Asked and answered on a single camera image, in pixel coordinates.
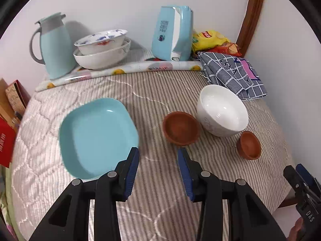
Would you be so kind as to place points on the white ceramic bowl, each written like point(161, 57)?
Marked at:
point(223, 110)

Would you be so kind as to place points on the light blue thermos jug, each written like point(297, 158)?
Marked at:
point(55, 50)

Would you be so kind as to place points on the red snack bag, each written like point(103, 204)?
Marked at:
point(228, 49)

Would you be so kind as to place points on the large white serving bowl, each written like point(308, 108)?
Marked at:
point(100, 60)

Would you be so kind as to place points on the blue plastic plate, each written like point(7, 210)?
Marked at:
point(95, 135)

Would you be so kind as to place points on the person's right hand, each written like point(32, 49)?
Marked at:
point(296, 231)

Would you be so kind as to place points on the large brown bowl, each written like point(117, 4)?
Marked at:
point(180, 128)

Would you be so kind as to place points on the yellow chips bag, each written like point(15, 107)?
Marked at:
point(208, 39)

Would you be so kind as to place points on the light blue electric kettle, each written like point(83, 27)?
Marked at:
point(165, 35)

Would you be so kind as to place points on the green cloth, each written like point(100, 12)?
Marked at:
point(6, 200)

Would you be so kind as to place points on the blue patterned porcelain bowl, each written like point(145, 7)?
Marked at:
point(100, 40)

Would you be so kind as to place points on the red paper bag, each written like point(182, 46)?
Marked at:
point(6, 143)

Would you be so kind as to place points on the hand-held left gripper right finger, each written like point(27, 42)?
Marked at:
point(184, 173)

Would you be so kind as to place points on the small brown bowl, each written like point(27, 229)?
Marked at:
point(249, 145)

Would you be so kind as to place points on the brown wooden door frame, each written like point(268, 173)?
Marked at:
point(253, 12)

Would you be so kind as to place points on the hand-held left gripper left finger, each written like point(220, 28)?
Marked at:
point(131, 170)

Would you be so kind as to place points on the patterned cardboard box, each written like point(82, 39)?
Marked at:
point(16, 96)

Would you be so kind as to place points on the floral table cover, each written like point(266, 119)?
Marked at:
point(140, 66)

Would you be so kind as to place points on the grey checked cloth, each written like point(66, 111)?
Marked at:
point(230, 75)

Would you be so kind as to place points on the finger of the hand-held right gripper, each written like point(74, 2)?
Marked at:
point(308, 177)
point(296, 182)

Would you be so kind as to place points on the striped quilted blanket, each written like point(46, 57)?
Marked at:
point(155, 93)

